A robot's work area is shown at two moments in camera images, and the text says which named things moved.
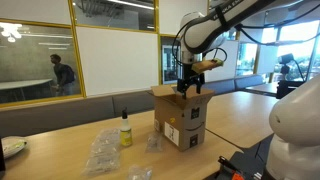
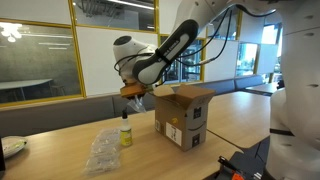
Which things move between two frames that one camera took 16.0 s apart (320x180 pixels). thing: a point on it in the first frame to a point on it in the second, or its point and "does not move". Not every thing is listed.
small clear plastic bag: [153, 143] to [137, 104]
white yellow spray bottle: [125, 131] does not move
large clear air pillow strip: [105, 152] does not move
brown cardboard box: [182, 121] does not move
